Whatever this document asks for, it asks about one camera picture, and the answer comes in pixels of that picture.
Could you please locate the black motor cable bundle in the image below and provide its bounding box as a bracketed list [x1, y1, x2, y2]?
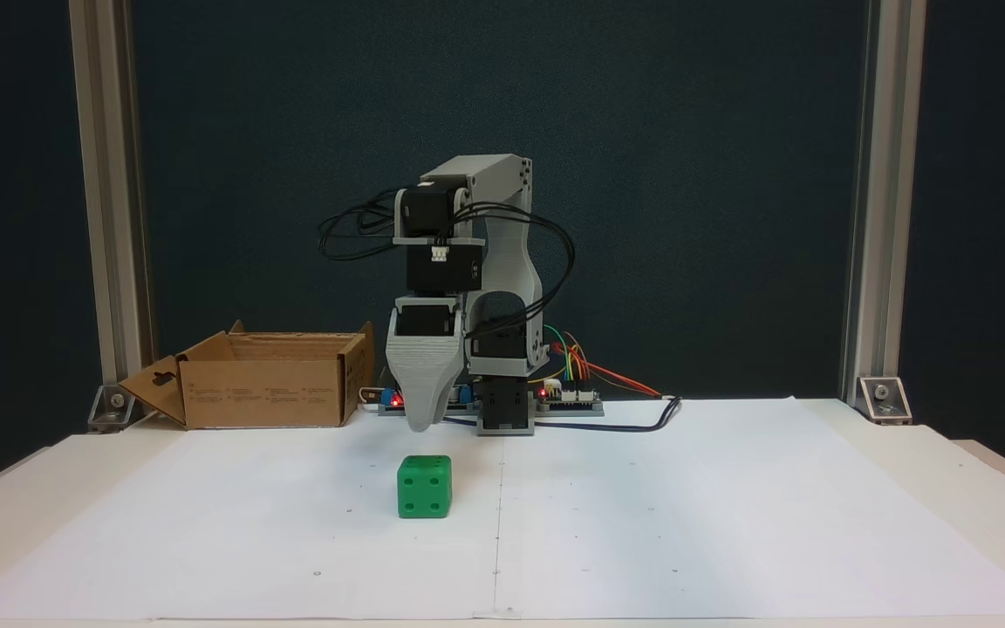
[459, 202, 577, 339]

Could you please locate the grey board mount plate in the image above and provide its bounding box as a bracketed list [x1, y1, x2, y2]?
[378, 399, 605, 419]

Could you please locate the aluminium frame post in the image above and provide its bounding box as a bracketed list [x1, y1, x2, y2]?
[69, 0, 155, 411]
[840, 0, 927, 406]

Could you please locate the long black cable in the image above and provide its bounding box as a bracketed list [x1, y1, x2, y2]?
[441, 395, 683, 433]

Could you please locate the green jumper wire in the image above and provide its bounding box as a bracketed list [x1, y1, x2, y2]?
[543, 326, 577, 385]

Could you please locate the green die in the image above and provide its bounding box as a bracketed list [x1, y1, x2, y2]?
[397, 455, 453, 519]

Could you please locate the yellow jumper wire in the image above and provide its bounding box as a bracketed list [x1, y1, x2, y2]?
[527, 347, 585, 386]

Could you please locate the open cardboard box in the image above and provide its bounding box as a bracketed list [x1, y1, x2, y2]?
[118, 320, 376, 429]

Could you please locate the black motor cable loop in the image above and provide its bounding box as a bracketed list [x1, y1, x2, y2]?
[318, 188, 409, 263]

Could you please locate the blue circuit board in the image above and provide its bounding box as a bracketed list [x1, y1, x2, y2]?
[379, 382, 477, 409]

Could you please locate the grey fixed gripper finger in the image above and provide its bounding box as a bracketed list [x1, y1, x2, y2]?
[385, 335, 467, 433]

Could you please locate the circuit board with jumper wires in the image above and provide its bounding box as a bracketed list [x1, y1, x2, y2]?
[537, 378, 599, 404]

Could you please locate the metal corner bracket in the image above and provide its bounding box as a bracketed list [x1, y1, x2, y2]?
[87, 384, 133, 433]
[857, 376, 913, 427]

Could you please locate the orange jumper wire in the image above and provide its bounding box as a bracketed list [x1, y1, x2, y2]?
[553, 343, 663, 397]

